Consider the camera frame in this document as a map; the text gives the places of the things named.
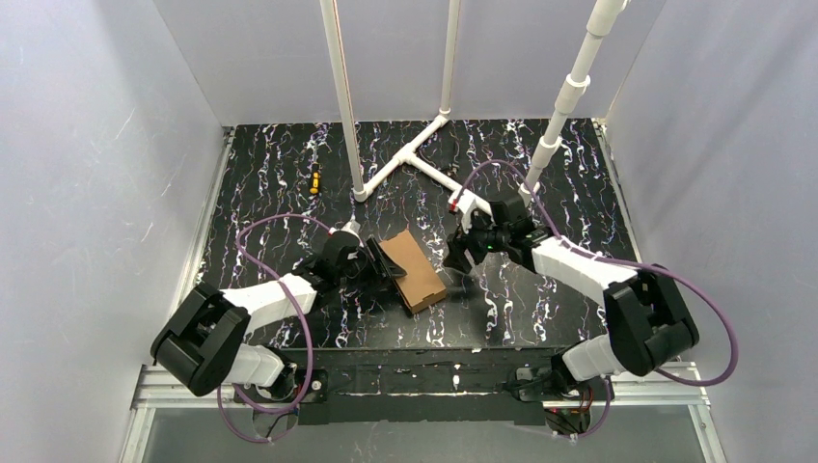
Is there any brown cardboard box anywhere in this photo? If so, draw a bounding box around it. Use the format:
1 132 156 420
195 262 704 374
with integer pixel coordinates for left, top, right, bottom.
379 230 447 315

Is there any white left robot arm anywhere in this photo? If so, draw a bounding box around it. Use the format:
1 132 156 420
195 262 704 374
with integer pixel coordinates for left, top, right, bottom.
150 230 407 401

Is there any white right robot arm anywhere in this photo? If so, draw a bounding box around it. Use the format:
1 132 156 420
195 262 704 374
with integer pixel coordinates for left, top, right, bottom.
444 191 699 388

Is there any orange yellow black screwdriver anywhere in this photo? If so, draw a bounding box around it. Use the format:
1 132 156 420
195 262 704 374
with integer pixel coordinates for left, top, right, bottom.
310 171 321 195

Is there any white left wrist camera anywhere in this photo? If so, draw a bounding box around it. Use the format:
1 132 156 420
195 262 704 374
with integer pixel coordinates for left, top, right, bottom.
329 219 361 240

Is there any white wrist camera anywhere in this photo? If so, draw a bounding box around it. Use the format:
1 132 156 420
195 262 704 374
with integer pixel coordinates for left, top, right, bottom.
329 219 361 240
448 188 492 232

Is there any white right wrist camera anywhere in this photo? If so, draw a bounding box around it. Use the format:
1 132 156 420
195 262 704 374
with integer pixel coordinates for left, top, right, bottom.
448 188 492 232

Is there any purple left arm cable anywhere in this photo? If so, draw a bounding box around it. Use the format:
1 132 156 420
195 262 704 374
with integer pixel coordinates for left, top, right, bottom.
215 213 340 446

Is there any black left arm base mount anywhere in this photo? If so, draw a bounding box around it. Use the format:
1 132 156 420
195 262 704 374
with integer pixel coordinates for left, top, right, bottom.
239 368 329 407

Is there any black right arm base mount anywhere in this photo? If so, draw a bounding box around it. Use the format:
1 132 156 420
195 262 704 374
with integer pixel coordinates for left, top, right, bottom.
501 367 614 402

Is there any white PVC pipe frame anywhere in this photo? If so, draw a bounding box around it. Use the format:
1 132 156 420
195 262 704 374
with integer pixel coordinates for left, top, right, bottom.
317 0 631 205

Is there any aluminium rail frame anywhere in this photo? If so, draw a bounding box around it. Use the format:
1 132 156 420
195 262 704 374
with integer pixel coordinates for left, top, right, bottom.
118 124 730 463

